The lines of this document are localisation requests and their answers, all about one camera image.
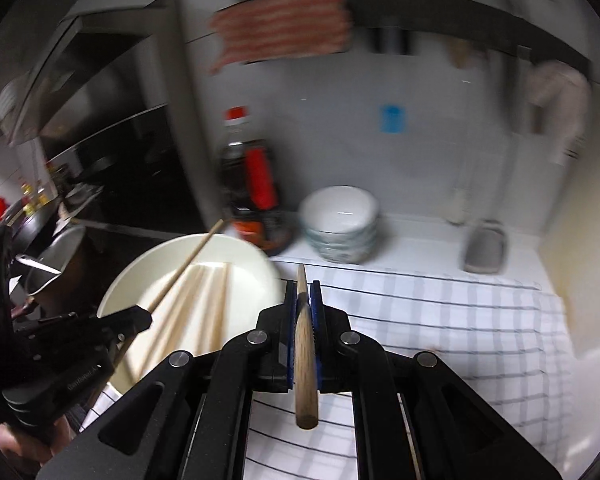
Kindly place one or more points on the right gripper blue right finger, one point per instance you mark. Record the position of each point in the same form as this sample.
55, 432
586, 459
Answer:
317, 318

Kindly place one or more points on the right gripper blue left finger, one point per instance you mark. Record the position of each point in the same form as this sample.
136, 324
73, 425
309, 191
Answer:
291, 301

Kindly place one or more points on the wooden chopstick three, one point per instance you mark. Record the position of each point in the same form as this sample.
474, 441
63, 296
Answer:
217, 319

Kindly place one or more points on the wooden chopstick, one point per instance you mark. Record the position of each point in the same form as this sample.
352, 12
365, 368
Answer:
126, 342
305, 374

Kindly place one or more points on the wooden chopstick two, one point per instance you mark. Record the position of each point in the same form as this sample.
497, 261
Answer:
196, 336

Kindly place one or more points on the person's left hand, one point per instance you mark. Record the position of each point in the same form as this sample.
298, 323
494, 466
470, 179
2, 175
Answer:
27, 454

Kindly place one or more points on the lower patterned rice bowl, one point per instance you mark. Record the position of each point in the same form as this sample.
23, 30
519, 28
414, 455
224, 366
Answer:
349, 248

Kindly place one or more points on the patterned rice bowl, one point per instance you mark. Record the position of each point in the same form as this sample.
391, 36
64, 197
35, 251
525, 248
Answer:
338, 211
349, 248

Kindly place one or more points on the large cream round bowl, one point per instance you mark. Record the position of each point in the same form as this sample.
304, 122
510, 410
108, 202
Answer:
253, 286

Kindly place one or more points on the top patterned rice bowl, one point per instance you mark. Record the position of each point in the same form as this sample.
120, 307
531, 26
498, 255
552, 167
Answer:
338, 211

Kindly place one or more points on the dark soy sauce bottle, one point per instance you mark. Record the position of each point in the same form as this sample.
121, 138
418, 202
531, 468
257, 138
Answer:
250, 187

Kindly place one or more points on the dark saucepan with steel rim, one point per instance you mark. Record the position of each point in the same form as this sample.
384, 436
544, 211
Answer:
55, 276

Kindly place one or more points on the white black checkered cloth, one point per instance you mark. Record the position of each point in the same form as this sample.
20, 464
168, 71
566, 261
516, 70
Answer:
507, 339

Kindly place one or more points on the metal spatula hanging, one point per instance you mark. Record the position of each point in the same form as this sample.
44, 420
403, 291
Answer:
486, 245

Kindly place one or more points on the cream cutting board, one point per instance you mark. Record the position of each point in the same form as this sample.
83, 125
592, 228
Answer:
570, 249

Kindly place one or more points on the red striped towel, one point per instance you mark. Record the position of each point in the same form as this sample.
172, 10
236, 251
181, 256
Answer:
265, 30

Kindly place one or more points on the black range hood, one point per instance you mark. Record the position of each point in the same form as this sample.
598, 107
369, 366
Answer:
112, 112

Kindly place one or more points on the blue wall hook sticker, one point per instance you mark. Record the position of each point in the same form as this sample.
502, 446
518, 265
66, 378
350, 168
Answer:
393, 119

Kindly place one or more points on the black wall rail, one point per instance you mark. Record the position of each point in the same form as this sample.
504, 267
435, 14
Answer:
472, 21

